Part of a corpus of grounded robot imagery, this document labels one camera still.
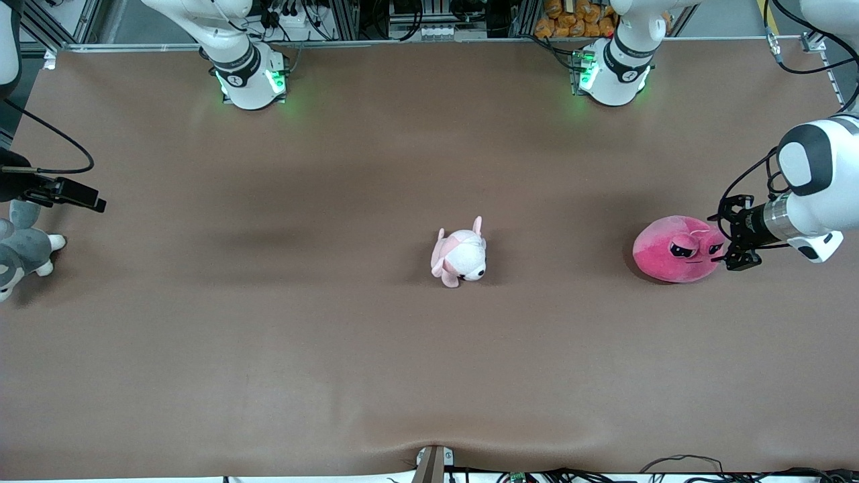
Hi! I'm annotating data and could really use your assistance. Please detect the round pink plush toy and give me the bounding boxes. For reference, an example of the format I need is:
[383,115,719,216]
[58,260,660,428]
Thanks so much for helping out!
[632,215,728,284]

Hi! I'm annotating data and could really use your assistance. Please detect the small pink white plush dog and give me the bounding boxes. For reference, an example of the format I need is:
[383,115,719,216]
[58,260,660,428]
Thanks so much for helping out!
[430,215,488,288]

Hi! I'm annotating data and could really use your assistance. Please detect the aluminium table edge rail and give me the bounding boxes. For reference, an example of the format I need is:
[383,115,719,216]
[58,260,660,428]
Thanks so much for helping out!
[64,38,806,52]

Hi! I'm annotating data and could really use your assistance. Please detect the black cable bundle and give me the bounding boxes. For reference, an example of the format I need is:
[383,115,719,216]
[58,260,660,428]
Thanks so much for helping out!
[450,455,859,483]

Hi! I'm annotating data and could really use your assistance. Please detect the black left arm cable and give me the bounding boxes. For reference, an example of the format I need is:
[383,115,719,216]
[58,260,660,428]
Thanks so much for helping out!
[715,0,859,252]

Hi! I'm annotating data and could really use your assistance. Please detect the orange plush toy pile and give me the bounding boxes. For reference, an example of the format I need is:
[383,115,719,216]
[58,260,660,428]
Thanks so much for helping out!
[535,0,618,39]

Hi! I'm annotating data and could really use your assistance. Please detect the grey white plush husky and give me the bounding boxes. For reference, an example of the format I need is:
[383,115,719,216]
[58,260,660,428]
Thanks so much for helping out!
[0,200,67,303]

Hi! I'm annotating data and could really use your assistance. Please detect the metal table clamp bracket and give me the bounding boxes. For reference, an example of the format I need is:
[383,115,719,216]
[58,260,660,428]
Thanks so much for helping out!
[413,445,455,483]

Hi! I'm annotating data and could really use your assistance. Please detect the white power strip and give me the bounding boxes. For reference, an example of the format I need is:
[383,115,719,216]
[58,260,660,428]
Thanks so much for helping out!
[265,5,311,31]

